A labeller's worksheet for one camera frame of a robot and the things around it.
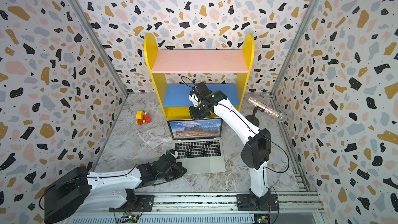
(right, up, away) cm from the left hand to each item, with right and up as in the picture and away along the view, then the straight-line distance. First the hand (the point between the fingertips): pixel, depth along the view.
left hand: (190, 171), depth 81 cm
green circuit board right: (+34, -18, -9) cm, 40 cm away
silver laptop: (+4, +11, +12) cm, 17 cm away
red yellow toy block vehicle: (-35, +26, +23) cm, 50 cm away
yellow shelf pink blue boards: (-13, +59, +31) cm, 68 cm away
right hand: (0, +28, +1) cm, 28 cm away
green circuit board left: (-28, -18, -9) cm, 34 cm away
